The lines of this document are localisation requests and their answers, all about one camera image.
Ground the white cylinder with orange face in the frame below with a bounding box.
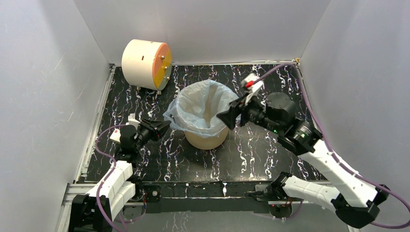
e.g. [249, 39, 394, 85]
[121, 39, 172, 91]

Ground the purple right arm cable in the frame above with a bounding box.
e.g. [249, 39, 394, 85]
[253, 63, 410, 230]

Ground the beige round trash bin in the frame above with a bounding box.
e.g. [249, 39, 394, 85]
[179, 81, 230, 150]

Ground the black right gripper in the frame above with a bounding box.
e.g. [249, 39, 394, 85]
[215, 90, 281, 134]

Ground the translucent blue plastic trash bag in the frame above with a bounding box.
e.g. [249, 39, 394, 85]
[163, 79, 238, 138]

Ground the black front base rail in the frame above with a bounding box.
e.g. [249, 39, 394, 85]
[121, 181, 305, 220]

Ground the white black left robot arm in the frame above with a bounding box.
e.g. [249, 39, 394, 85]
[68, 120, 163, 232]

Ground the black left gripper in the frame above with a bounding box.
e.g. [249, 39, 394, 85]
[133, 118, 172, 151]

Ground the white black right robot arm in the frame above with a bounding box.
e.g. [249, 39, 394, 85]
[217, 92, 389, 229]

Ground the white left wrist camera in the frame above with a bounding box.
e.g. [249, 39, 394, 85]
[126, 113, 140, 129]

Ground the white trash bag box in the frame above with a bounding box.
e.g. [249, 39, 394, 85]
[109, 129, 120, 144]

